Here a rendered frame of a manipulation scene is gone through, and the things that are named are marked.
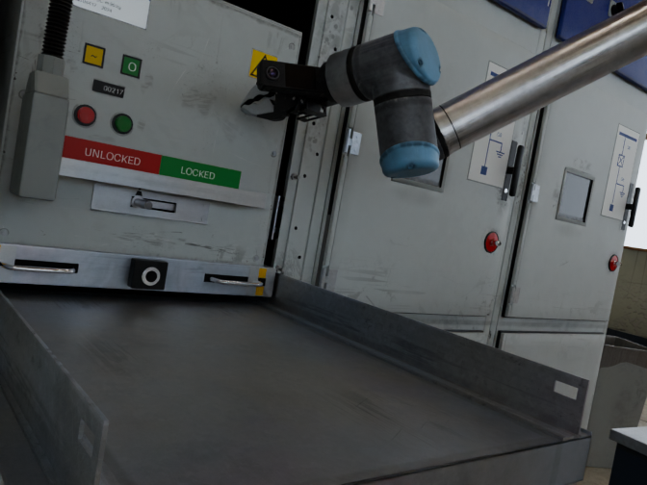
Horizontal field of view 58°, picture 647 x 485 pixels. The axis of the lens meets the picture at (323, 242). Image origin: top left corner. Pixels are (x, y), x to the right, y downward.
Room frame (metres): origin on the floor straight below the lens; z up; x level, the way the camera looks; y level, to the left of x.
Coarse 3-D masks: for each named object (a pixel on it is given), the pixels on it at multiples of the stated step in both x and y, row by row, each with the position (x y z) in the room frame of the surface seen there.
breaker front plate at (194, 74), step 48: (48, 0) 0.90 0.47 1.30; (192, 0) 1.03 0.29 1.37; (144, 48) 0.99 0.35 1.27; (192, 48) 1.04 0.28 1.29; (240, 48) 1.10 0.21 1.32; (288, 48) 1.16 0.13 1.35; (96, 96) 0.95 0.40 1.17; (144, 96) 1.00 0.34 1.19; (192, 96) 1.05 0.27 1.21; (240, 96) 1.11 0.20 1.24; (144, 144) 1.01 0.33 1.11; (192, 144) 1.06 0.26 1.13; (240, 144) 1.12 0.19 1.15; (0, 192) 0.88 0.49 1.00; (96, 192) 0.97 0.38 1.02; (144, 192) 1.01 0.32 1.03; (0, 240) 0.89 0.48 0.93; (48, 240) 0.93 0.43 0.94; (96, 240) 0.97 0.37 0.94; (144, 240) 1.02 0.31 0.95; (192, 240) 1.08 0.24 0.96; (240, 240) 1.14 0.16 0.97
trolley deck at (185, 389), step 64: (64, 320) 0.80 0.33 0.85; (128, 320) 0.86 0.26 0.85; (192, 320) 0.93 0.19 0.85; (256, 320) 1.02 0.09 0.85; (128, 384) 0.59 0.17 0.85; (192, 384) 0.63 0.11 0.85; (256, 384) 0.67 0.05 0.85; (320, 384) 0.71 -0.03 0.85; (384, 384) 0.76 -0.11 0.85; (0, 448) 0.41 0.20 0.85; (128, 448) 0.45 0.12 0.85; (192, 448) 0.47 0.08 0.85; (256, 448) 0.49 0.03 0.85; (320, 448) 0.51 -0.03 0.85; (384, 448) 0.54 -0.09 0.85; (448, 448) 0.57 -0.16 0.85; (512, 448) 0.60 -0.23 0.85; (576, 448) 0.67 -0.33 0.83
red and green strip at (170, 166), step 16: (64, 144) 0.93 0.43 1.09; (80, 144) 0.94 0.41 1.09; (96, 144) 0.96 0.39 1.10; (96, 160) 0.96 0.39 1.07; (112, 160) 0.98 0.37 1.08; (128, 160) 0.99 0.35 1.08; (144, 160) 1.01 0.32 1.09; (160, 160) 1.03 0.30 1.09; (176, 160) 1.05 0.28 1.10; (176, 176) 1.05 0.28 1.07; (192, 176) 1.07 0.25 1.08; (208, 176) 1.09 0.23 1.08; (224, 176) 1.11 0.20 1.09; (240, 176) 1.13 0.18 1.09
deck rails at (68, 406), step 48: (288, 288) 1.15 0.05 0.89; (0, 336) 0.57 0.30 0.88; (336, 336) 0.99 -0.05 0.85; (384, 336) 0.93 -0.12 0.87; (432, 336) 0.86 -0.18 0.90; (0, 384) 0.53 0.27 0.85; (48, 384) 0.42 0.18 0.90; (480, 384) 0.78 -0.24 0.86; (528, 384) 0.73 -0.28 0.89; (576, 384) 0.68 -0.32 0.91; (48, 432) 0.41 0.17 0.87; (96, 432) 0.34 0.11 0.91; (576, 432) 0.67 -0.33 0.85; (48, 480) 0.38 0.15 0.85; (96, 480) 0.33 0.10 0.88
